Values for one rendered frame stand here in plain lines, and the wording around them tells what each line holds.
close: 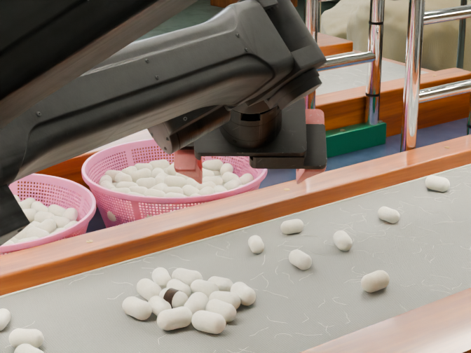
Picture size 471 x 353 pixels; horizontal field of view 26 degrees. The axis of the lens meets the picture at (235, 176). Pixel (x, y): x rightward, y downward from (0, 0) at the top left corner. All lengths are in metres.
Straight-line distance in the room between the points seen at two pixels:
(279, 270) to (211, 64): 0.57
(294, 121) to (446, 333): 0.27
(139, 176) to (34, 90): 1.12
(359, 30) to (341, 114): 2.17
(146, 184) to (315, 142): 0.58
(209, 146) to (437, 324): 0.30
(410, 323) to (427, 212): 0.37
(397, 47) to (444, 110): 1.87
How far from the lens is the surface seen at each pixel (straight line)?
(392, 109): 1.93
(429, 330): 1.04
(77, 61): 0.40
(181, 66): 0.65
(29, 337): 1.05
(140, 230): 1.26
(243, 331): 1.07
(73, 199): 1.42
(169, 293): 1.11
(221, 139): 0.93
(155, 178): 1.50
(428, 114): 2.00
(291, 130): 0.93
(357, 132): 1.83
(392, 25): 3.89
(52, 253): 1.21
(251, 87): 0.74
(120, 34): 0.40
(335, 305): 1.13
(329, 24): 5.08
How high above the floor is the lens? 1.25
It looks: 20 degrees down
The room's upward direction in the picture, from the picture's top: straight up
